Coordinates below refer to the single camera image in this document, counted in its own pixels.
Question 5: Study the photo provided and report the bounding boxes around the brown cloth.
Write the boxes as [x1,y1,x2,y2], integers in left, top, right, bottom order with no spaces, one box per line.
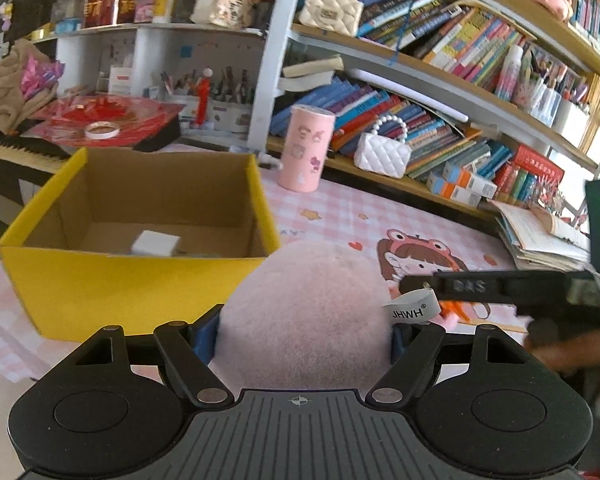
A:
[0,40,61,134]

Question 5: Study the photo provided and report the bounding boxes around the orange white carton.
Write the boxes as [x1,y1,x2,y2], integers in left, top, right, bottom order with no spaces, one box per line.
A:
[442,161,499,200]
[426,171,482,209]

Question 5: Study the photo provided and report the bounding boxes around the pink checked cartoon desk mat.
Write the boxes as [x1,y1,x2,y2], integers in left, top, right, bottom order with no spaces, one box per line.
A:
[0,142,531,386]

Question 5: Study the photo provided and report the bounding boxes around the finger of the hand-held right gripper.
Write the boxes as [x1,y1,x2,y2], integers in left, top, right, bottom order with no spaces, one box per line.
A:
[399,269,593,308]

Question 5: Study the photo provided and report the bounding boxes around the clear pen holders with pens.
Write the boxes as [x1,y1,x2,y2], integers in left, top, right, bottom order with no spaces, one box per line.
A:
[516,50,592,132]

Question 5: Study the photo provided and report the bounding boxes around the cream quilted pearl-handle handbag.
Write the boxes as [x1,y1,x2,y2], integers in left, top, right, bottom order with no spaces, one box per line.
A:
[299,0,365,37]

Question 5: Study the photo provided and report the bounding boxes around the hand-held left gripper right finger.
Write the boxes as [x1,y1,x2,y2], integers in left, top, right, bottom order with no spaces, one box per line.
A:
[366,322,526,407]

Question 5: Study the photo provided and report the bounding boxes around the red boxed book set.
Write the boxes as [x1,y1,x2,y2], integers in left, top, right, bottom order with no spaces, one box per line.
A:
[495,145,566,207]

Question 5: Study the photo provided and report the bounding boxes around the pastel label bottle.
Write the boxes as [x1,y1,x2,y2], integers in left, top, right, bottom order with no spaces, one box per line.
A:
[495,44,525,104]

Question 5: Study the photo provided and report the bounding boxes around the white yellow bottle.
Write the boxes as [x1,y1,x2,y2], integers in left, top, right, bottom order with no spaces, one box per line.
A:
[152,0,181,25]

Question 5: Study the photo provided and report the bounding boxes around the small white red box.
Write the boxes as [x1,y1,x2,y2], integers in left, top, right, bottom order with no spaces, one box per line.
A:
[108,66,134,95]

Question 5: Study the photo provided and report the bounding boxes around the black piano keyboard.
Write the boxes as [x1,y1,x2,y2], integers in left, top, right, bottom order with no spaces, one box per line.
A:
[0,125,72,175]

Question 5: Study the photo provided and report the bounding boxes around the yellow cardboard box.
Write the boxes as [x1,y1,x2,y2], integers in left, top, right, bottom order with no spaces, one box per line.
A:
[0,147,281,342]

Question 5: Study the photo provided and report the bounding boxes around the row of colourful books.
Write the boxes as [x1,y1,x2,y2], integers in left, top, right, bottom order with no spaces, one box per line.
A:
[270,77,513,182]

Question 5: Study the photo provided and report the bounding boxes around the pink plush toy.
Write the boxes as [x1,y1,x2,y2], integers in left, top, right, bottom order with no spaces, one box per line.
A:
[215,240,492,393]

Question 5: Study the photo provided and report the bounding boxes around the pink shiny wrapper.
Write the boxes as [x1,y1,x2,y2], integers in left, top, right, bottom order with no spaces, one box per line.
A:
[22,55,64,97]

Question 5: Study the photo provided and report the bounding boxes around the beige thick book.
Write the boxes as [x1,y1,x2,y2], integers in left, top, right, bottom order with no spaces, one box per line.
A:
[282,56,345,79]

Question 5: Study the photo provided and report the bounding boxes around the white quilted pearl-handle handbag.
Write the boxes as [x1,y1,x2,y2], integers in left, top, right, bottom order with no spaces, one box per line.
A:
[354,115,412,178]

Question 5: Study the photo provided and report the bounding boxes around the pen organizer with pens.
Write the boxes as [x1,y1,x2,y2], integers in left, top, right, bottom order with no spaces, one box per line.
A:
[159,67,255,132]

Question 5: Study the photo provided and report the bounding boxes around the white charger plug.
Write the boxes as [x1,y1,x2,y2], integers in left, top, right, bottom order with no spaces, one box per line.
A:
[130,230,181,257]

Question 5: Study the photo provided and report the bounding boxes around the row of thin bright books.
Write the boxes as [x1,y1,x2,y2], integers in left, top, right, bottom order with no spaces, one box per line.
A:
[355,0,527,87]

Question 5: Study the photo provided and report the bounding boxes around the white tape roll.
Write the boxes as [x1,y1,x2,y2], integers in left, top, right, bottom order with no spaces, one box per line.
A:
[84,121,121,140]

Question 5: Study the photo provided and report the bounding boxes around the red white figure pen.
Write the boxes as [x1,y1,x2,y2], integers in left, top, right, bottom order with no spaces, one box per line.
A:
[196,66,215,129]

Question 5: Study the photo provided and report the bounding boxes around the stack of worn notebooks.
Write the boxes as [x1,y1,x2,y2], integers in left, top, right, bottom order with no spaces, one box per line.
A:
[490,200,593,272]

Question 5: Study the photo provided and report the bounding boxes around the white bookshelf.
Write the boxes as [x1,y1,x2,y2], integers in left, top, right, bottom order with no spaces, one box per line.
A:
[27,0,600,221]

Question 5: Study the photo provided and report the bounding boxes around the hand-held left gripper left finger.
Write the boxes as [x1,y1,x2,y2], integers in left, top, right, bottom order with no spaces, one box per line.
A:
[75,305,231,407]

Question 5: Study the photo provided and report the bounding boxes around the person's right hand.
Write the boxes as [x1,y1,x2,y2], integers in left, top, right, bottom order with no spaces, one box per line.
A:
[525,325,600,381]

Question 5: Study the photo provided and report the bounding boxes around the pink printed tumbler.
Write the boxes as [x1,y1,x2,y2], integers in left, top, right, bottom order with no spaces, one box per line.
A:
[278,105,337,193]

